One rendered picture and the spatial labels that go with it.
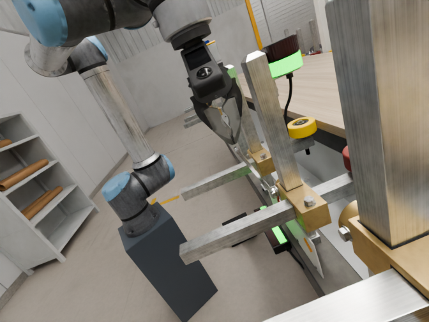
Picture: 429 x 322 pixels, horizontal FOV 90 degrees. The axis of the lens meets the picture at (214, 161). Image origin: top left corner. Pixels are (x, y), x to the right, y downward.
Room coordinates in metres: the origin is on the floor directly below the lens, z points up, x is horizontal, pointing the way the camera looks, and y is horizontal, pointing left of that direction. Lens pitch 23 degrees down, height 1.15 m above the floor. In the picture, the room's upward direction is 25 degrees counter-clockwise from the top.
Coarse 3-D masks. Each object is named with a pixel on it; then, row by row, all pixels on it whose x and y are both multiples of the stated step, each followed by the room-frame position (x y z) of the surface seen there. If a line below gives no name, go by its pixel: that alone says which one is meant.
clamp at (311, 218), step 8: (280, 184) 0.39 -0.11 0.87; (304, 184) 0.36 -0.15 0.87; (280, 192) 0.39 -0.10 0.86; (288, 192) 0.36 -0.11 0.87; (296, 192) 0.35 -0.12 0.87; (304, 192) 0.34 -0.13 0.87; (312, 192) 0.33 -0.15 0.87; (288, 200) 0.35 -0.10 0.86; (296, 200) 0.33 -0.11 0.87; (320, 200) 0.30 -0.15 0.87; (296, 208) 0.31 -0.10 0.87; (304, 208) 0.30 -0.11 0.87; (312, 208) 0.29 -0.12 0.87; (320, 208) 0.29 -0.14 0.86; (328, 208) 0.29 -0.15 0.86; (296, 216) 0.32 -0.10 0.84; (304, 216) 0.29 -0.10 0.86; (312, 216) 0.29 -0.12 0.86; (320, 216) 0.29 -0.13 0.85; (328, 216) 0.29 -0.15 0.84; (304, 224) 0.29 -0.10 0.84; (312, 224) 0.29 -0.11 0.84; (320, 224) 0.29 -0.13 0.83
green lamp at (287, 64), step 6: (294, 54) 0.35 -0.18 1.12; (300, 54) 0.36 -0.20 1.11; (282, 60) 0.35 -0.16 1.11; (288, 60) 0.35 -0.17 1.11; (294, 60) 0.35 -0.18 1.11; (300, 60) 0.35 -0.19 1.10; (270, 66) 0.36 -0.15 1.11; (276, 66) 0.36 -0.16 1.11; (282, 66) 0.35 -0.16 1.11; (288, 66) 0.35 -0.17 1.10; (294, 66) 0.35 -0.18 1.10; (276, 72) 0.36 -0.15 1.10; (282, 72) 0.35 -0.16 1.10
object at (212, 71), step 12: (192, 48) 0.40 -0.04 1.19; (204, 48) 0.38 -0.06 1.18; (192, 60) 0.37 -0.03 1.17; (204, 60) 0.35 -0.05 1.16; (192, 72) 0.34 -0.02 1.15; (204, 72) 0.32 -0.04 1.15; (216, 72) 0.32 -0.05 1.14; (192, 84) 0.32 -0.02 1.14; (204, 84) 0.31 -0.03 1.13; (216, 84) 0.32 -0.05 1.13; (204, 96) 0.32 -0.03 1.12
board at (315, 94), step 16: (304, 64) 1.54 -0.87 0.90; (320, 64) 1.29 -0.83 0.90; (240, 80) 2.24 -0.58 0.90; (288, 80) 1.24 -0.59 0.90; (304, 80) 1.07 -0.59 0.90; (320, 80) 0.94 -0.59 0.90; (288, 96) 0.92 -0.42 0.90; (304, 96) 0.82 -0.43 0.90; (320, 96) 0.74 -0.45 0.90; (336, 96) 0.67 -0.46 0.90; (288, 112) 0.75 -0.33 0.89; (304, 112) 0.66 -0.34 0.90; (320, 112) 0.60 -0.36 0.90; (336, 112) 0.55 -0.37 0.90; (320, 128) 0.55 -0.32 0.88; (336, 128) 0.48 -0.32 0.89
